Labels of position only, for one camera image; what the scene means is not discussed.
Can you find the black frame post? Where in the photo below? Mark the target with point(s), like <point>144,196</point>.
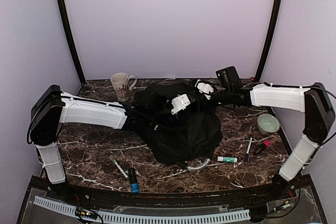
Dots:
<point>268,40</point>
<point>70,41</point>

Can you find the pink black highlighter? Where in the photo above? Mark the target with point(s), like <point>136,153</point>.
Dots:
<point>261,147</point>

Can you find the black marker blue cap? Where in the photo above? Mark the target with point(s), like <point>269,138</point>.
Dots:
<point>133,181</point>

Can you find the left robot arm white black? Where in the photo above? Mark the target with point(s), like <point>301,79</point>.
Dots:
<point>55,108</point>

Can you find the black student bag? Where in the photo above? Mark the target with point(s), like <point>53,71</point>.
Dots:
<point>194,132</point>

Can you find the blue capped white pen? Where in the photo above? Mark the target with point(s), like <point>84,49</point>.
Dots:
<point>248,149</point>

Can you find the green white glue stick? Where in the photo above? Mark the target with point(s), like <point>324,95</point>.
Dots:
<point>227,159</point>

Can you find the right black frame post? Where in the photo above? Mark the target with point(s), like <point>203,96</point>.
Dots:
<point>268,40</point>

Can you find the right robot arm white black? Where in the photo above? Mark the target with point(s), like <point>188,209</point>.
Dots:
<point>313,101</point>

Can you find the pale green bowl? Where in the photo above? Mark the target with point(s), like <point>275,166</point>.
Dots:
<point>267,124</point>

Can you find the clear white pen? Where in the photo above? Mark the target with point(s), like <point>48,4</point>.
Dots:
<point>123,172</point>

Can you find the left black frame post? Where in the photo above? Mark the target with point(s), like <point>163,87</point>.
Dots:
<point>70,41</point>

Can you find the grey slotted cable duct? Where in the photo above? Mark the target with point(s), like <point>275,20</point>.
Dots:
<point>105,216</point>

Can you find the cream printed mug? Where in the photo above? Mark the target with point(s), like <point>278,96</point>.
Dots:
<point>122,84</point>

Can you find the small circuit board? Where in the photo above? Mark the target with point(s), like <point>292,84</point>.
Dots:
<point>85,214</point>

